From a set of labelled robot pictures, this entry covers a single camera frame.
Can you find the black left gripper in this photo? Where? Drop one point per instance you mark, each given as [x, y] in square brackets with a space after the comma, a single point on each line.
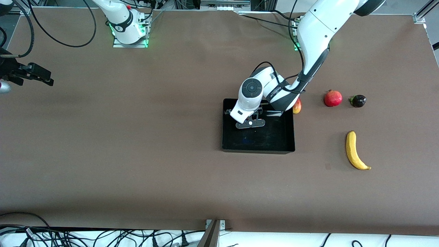
[259, 111]

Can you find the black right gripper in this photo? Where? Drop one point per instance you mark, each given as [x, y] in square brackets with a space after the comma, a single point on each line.
[11, 69]

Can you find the black plastic box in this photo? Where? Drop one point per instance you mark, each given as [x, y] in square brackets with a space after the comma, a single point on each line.
[267, 140]

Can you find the yellow banana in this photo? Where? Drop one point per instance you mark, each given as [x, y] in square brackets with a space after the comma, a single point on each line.
[350, 147]

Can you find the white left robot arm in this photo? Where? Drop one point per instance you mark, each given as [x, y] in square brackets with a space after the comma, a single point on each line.
[315, 31]

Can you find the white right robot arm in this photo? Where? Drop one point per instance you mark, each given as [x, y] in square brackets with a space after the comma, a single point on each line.
[123, 20]

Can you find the red yellow mango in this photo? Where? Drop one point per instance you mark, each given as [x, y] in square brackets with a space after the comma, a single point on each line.
[297, 107]

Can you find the red pomegranate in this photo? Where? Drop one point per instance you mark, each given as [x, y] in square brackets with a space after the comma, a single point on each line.
[333, 98]

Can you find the grey background device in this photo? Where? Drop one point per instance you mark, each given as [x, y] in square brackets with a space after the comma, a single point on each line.
[224, 5]

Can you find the dark metal profile beam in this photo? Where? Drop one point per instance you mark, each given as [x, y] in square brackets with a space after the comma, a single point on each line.
[210, 236]

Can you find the white lower board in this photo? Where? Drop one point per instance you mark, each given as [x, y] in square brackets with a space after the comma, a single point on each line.
[291, 240]

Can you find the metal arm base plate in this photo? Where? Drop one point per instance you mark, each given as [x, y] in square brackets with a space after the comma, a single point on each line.
[118, 44]
[296, 44]

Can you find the small metal bracket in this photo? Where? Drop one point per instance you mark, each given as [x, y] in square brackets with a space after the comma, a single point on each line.
[222, 224]

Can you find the aluminium frame profile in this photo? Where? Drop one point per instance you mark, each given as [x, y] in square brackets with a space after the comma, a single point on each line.
[423, 12]

